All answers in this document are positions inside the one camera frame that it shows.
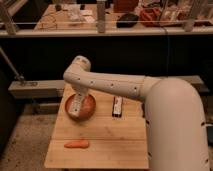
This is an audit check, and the white bottle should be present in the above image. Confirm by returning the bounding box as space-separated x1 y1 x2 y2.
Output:
68 93 84 117

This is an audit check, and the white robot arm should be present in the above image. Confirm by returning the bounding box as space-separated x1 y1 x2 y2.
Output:
63 56 210 171

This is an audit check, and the grey metal beam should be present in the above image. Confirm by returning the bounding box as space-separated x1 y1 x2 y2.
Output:
8 75 210 99

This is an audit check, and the orange carrot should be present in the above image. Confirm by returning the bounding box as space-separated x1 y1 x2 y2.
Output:
64 140 89 148

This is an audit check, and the wooden board table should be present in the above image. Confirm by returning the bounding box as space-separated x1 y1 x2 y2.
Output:
45 91 148 170

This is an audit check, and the metal clamp rod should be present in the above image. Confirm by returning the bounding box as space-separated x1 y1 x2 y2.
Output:
0 46 38 88

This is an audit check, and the background wooden workbench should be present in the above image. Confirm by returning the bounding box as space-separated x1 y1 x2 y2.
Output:
0 2 213 37

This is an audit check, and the black bag on bench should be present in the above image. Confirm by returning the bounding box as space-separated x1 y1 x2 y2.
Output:
116 13 139 28

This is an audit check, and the black foot pedal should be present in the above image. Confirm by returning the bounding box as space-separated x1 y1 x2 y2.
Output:
206 125 213 147

